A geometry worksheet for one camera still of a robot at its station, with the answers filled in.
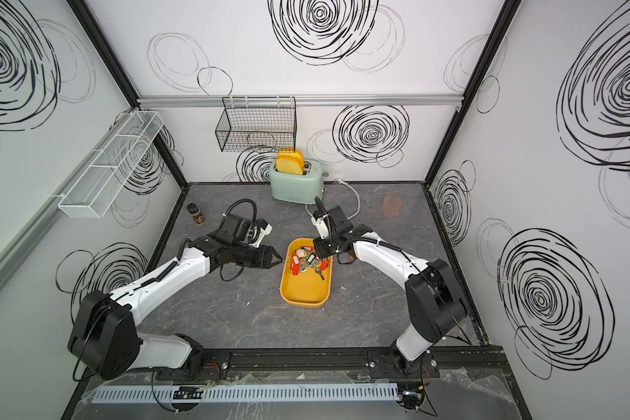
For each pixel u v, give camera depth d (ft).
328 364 2.47
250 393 3.16
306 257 3.10
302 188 3.63
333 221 2.23
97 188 2.40
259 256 2.37
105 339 1.32
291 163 3.25
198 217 3.35
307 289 2.91
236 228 2.15
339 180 3.98
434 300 1.46
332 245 2.19
